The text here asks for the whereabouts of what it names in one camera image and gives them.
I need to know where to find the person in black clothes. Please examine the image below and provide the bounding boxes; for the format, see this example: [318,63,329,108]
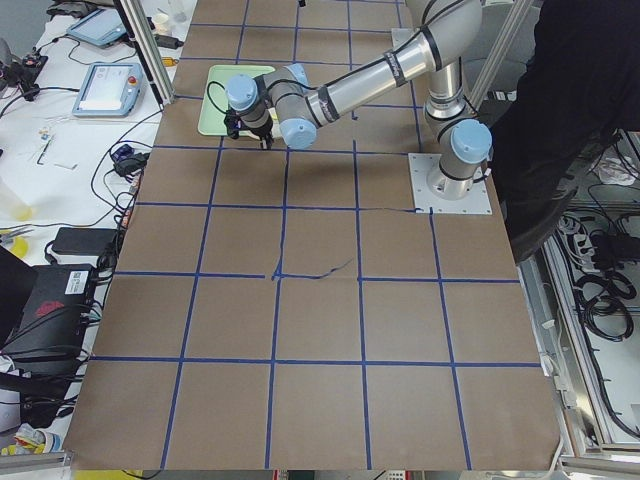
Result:
[491,1,639,263]

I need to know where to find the blue teach pendant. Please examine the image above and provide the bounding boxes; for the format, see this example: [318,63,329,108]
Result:
[71,62,145,117]
[66,9,126,48]

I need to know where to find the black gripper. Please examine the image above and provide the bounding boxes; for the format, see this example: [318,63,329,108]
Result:
[244,117,273,150]

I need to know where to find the black computer box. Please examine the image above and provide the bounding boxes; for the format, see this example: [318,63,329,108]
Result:
[1,264,98,362]

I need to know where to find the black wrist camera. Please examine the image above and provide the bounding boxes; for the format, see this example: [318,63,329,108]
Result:
[224,109,243,140]

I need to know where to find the gold metal cylinder tool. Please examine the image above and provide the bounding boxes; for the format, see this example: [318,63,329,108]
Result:
[162,57,179,67]

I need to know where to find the black power adapter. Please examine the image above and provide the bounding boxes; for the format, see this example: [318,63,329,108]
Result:
[44,227,117,263]

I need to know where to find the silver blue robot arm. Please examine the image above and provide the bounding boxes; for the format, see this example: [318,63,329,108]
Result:
[224,0,492,200]

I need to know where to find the near blue teach pendant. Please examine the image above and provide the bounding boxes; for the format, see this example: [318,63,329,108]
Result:
[71,62,145,117]

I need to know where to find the light green plastic tray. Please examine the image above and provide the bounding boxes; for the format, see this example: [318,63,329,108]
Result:
[198,65,274,136]

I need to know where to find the far blue teach pendant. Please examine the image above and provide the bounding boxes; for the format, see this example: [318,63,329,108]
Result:
[66,9,126,48]

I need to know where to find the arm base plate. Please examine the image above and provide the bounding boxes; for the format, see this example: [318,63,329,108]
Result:
[408,153,492,215]

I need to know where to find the aluminium frame post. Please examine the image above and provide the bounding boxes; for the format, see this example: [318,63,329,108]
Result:
[113,0,175,107]

